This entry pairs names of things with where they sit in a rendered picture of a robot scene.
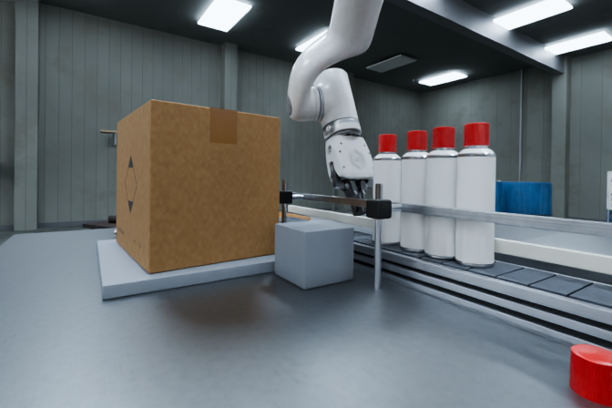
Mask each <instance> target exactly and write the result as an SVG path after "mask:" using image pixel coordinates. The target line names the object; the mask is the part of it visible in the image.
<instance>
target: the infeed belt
mask: <svg viewBox="0 0 612 408"><path fill-rule="evenodd" d="M300 221H309V220H306V219H298V218H294V217H287V223H288V222H300ZM353 241H354V242H357V243H361V244H364V245H368V246H372V247H374V243H372V234H369V233H365V232H360V231H356V230H355V231H354V237H353ZM382 249H383V250H388V251H392V252H396V253H400V254H403V255H406V256H410V257H414V258H417V259H421V260H427V261H430V262H434V263H438V264H442V265H445V266H449V267H452V268H456V269H459V270H466V271H470V272H473V273H476V274H480V275H484V276H487V277H491V278H495V279H499V280H501V281H508V282H512V283H515V284H519V285H523V286H526V287H529V288H533V289H537V290H541V291H547V292H550V293H554V294H557V295H561V296H565V297H568V298H571V299H575V300H579V301H585V302H589V303H593V304H595V305H599V306H603V307H607V308H610V309H612V286H609V285H605V284H600V283H594V282H592V281H588V280H580V279H576V278H571V277H567V276H563V275H556V274H554V273H550V272H545V271H541V270H533V269H529V268H525V267H521V266H516V265H512V264H508V263H503V262H500V261H498V262H496V261H495V265H494V267H492V268H474V267H468V266H464V265H461V264H458V263H456V262H455V260H438V259H433V258H430V257H427V256H425V255H424V252H410V251H406V250H401V249H400V244H399V245H394V246H384V245H382Z"/></svg>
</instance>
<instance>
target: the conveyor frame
mask: <svg viewBox="0 0 612 408"><path fill-rule="evenodd" d="M353 268H354V269H356V270H359V271H362V272H365V273H368V274H370V275H372V276H374V247H372V246H368V245H364V244H361V243H357V242H353ZM382 279H383V280H386V281H390V282H392V283H395V284H398V285H401V286H403V287H405V288H408V289H411V290H414V291H418V292H420V293H423V294H425V295H428V296H431V297H434V298H436V299H438V300H441V301H446V302H448V303H451V304H453V305H456V306H458V307H461V308H464V309H467V310H469V311H473V312H476V313H479V314H481V315H484V316H486V317H489V318H491V319H494V320H497V321H501V322H503V323H506V324H509V325H512V326H514V327H516V328H519V329H522V330H525V331H527V332H532V333H534V334H536V335H539V336H542V337H545V338H547V339H549V340H552V341H555V342H559V343H562V344H564V345H567V346H569V347H572V346H574V345H577V344H589V345H594V346H597V347H600V348H603V349H606V350H609V351H611V352H612V309H610V308H607V307H603V306H599V305H595V304H593V303H589V302H585V301H579V300H575V299H571V298H568V297H565V296H561V295H557V294H554V293H550V292H547V291H541V290H537V289H533V288H529V287H526V286H523V285H519V284H515V283H512V282H508V281H504V280H499V279H495V278H491V277H487V276H484V275H480V274H476V273H473V272H470V271H466V270H459V269H456V268H452V267H449V266H445V265H442V264H438V263H434V262H430V261H427V260H421V259H417V258H414V257H410V256H406V255H403V254H400V253H396V252H392V251H388V250H382Z"/></svg>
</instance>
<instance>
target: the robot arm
mask: <svg viewBox="0 0 612 408"><path fill-rule="evenodd" d="M0 1H34V0H0ZM382 5H383V0H334V4H333V9H332V15H331V24H330V27H329V29H328V30H327V32H326V33H325V34H323V35H322V36H321V37H319V38H318V39H316V40H315V41H314V42H313V43H311V44H310V45H309V46H308V47H307V48H306V49H305V50H304V51H303V52H302V53H301V54H300V56H299V57H298V59H297V60H296V62H295V64H294V66H293V68H292V70H291V76H290V81H289V87H288V95H287V105H286V107H287V112H288V115H289V117H290V118H291V119H292V120H295V121H300V122H303V121H319V122H320V123H321V127H322V131H323V135H324V140H325V142H326V147H325V150H326V162H327V169H328V173H329V177H330V180H331V182H332V185H333V187H334V188H335V189H341V190H342V191H343V192H344V193H345V195H346V198H353V199H365V196H364V195H365V194H366V190H367V189H368V188H371V187H373V182H372V179H373V162H372V157H371V154H370V151H369V149H368V147H367V145H366V143H365V141H364V139H363V138H361V136H360V135H361V133H362V131H361V127H360V123H359V119H358V116H357V112H356V108H355V105H354V101H353V97H352V90H351V86H350V82H349V78H348V75H347V73H346V72H345V71H344V70H342V69H340V68H330V69H326V68H328V67H329V66H332V65H333V64H335V63H338V62H340V61H342V60H344V59H347V58H350V57H353V56H358V55H360V54H362V53H364V52H365V51H366V50H367V49H368V48H369V46H370V44H371V42H372V38H373V35H374V31H375V28H376V25H377V21H378V18H379V14H380V12H381V8H382ZM325 69H326V70H325ZM312 85H313V86H312ZM359 186H360V187H359Z"/></svg>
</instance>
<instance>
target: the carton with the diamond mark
mask: <svg viewBox="0 0 612 408"><path fill-rule="evenodd" d="M280 147H281V119H280V118H279V117H269V116H263V115H256V114H250V113H243V112H238V111H235V110H229V109H223V108H216V107H200V106H193V105H187V104H180V103H174V102H168V101H161V100H155V99H151V100H149V101H148V102H147V103H146V104H144V105H143V106H141V107H139V108H138V109H137V110H135V111H134V112H132V113H131V114H129V115H128V116H126V117H124V118H123V119H122V120H120V121H119V122H118V123H117V243H118V244H119V245H120V246H121V247H122V248H123V249H124V250H125V251H126V252H127V253H128V254H129V255H130V256H131V257H132V258H133V259H134V260H135V261H136V262H137V263H138V264H139V265H140V266H141V267H142V268H143V269H144V270H146V271H147V272H148V273H149V274H152V273H158V272H164V271H170V270H180V269H186V268H192V267H198V266H203V265H210V264H215V263H221V262H226V261H233V260H243V259H248V258H254V257H260V256H266V255H271V254H275V224H277V223H279V214H280Z"/></svg>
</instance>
